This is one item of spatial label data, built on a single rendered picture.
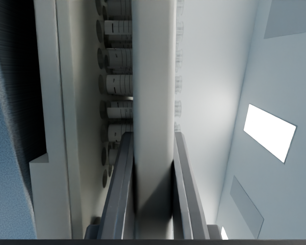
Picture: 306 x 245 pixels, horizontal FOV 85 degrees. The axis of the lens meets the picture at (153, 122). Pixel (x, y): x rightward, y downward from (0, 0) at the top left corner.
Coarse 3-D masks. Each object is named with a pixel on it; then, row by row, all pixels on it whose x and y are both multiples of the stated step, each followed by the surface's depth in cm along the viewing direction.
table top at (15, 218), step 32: (0, 0) 7; (32, 0) 9; (0, 32) 7; (32, 32) 9; (0, 64) 7; (32, 64) 9; (0, 96) 8; (32, 96) 9; (0, 128) 8; (32, 128) 9; (0, 160) 9; (0, 192) 9; (0, 224) 10; (32, 224) 10
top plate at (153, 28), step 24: (144, 0) 7; (168, 0) 7; (144, 24) 7; (168, 24) 7; (144, 48) 7; (168, 48) 7; (144, 72) 7; (168, 72) 7; (144, 96) 8; (168, 96) 8; (144, 120) 8; (168, 120) 8; (144, 144) 8; (168, 144) 8; (144, 168) 8; (168, 168) 8; (144, 192) 8; (168, 192) 8; (144, 216) 8; (168, 216) 8
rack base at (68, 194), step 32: (64, 0) 7; (64, 32) 7; (96, 32) 11; (64, 64) 7; (96, 64) 11; (64, 96) 8; (96, 96) 11; (64, 128) 8; (96, 128) 11; (32, 160) 8; (64, 160) 8; (96, 160) 11; (32, 192) 8; (64, 192) 8; (96, 192) 11; (64, 224) 8
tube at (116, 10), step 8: (96, 0) 10; (104, 0) 10; (112, 0) 10; (120, 0) 10; (128, 0) 10; (176, 0) 11; (104, 8) 11; (112, 8) 11; (120, 8) 11; (128, 8) 11; (176, 8) 11
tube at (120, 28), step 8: (96, 24) 11; (104, 24) 11; (112, 24) 11; (120, 24) 11; (128, 24) 11; (176, 24) 11; (104, 32) 11; (112, 32) 11; (120, 32) 11; (128, 32) 11; (176, 32) 11; (104, 40) 11; (112, 40) 11; (120, 40) 11; (128, 40) 11; (176, 40) 11
